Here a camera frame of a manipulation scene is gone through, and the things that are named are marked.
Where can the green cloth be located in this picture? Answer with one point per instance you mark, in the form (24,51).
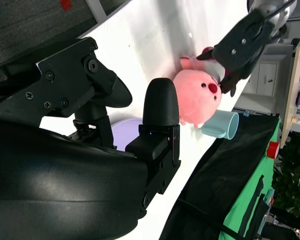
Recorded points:
(250,175)

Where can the pink plush beaver doll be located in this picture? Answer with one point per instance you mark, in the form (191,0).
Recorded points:
(195,95)

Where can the purple plastic plate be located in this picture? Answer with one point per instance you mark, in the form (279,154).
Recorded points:
(125,132)

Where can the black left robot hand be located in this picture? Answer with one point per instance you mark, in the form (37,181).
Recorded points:
(240,45)

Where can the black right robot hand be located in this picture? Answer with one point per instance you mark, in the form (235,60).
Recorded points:
(65,175)

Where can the teal plastic mug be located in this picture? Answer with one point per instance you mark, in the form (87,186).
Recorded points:
(220,125)

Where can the white table leg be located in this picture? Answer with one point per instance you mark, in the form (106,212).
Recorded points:
(97,10)

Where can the green leafy plant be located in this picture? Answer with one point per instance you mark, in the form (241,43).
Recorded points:
(295,175)

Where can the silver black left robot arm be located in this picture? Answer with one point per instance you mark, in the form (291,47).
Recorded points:
(272,7)

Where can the red tape roll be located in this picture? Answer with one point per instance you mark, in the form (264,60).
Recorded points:
(272,150)

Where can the black backdrop cloth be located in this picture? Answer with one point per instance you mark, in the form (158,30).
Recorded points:
(227,162)

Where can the beige wooden shelf panel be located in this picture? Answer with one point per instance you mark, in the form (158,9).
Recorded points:
(292,87)

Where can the white cabinet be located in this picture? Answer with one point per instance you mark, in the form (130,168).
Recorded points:
(267,72)

